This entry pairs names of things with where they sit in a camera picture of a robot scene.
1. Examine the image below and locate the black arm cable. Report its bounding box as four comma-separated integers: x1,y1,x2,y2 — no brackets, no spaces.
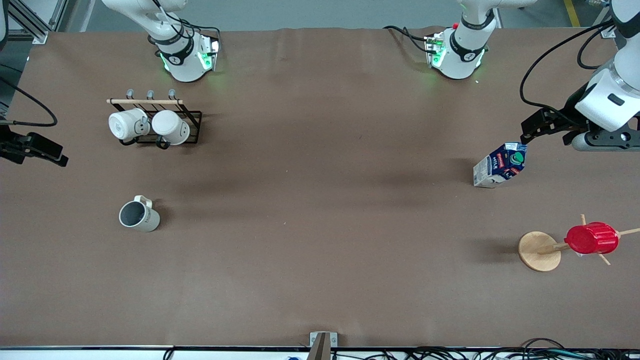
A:
0,75,58,127
519,19,617,123

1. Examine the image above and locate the black wire mug rack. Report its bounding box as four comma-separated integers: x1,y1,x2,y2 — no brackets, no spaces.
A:
106,89,203,150

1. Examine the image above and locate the white mug with face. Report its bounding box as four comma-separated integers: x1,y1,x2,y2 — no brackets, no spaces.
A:
151,110,191,146
108,108,151,142

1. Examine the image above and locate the black right base cable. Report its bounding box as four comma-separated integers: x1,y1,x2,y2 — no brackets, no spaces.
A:
150,0,222,43

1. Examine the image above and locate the blue white milk carton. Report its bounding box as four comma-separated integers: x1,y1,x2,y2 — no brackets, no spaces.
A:
473,142,528,189

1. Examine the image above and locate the wooden mug tree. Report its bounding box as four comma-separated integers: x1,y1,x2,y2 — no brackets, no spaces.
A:
518,214,640,273

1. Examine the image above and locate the metal table edge bracket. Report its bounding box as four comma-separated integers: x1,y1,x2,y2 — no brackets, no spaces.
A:
306,331,338,360

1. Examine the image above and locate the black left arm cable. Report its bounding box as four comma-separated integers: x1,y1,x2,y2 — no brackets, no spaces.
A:
519,19,617,123

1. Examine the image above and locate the aluminium frame profile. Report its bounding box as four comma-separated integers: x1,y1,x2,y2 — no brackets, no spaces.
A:
7,0,69,45

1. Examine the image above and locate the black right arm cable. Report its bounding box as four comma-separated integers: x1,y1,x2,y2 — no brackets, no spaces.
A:
0,75,58,127

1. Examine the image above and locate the cream mug grey inside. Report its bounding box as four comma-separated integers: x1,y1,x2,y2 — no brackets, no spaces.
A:
118,195,161,233

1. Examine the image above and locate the black cable bundle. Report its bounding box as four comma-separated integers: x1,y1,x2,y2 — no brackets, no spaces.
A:
330,338,640,360

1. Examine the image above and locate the red plastic cup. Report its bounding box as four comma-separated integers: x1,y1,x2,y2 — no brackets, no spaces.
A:
564,222,620,255

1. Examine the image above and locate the black base cable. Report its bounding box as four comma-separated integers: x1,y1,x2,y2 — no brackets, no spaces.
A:
150,0,222,43
383,25,435,55

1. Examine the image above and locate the black left base cable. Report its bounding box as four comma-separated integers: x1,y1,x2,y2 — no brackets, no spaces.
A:
383,25,435,55

